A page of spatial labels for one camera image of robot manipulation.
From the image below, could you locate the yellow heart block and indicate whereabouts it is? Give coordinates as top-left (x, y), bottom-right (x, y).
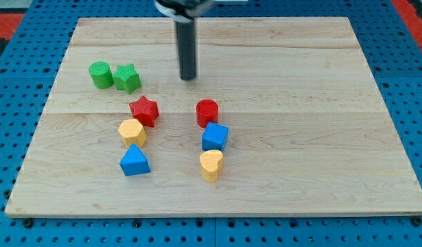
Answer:
top-left (199, 150), bottom-right (224, 183)

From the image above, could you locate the green cylinder block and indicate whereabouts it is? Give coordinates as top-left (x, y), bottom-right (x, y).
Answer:
top-left (89, 61), bottom-right (114, 89)

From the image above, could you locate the yellow hexagon block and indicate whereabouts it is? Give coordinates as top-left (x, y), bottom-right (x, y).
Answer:
top-left (117, 119), bottom-right (147, 148)

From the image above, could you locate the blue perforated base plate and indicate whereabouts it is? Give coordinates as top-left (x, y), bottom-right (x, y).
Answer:
top-left (0, 0), bottom-right (422, 246)

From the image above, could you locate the red cylinder block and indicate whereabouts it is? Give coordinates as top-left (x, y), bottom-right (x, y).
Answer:
top-left (196, 99), bottom-right (219, 128)

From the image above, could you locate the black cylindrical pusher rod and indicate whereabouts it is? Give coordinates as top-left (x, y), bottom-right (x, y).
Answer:
top-left (175, 21), bottom-right (196, 81)

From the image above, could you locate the blue cube block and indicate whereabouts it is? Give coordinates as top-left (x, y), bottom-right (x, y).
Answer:
top-left (202, 122), bottom-right (229, 152)

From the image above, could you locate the red star block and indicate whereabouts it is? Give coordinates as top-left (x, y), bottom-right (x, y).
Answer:
top-left (129, 95), bottom-right (159, 128)

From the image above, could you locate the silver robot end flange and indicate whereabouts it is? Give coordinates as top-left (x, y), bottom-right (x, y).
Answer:
top-left (154, 0), bottom-right (214, 23)

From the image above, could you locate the blue triangle block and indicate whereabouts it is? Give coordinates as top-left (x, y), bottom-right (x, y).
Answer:
top-left (119, 144), bottom-right (151, 176)

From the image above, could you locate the wooden board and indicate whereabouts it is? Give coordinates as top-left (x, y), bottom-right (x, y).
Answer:
top-left (5, 17), bottom-right (422, 218)

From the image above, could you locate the green star block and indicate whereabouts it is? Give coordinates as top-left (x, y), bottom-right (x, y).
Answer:
top-left (113, 64), bottom-right (141, 94)

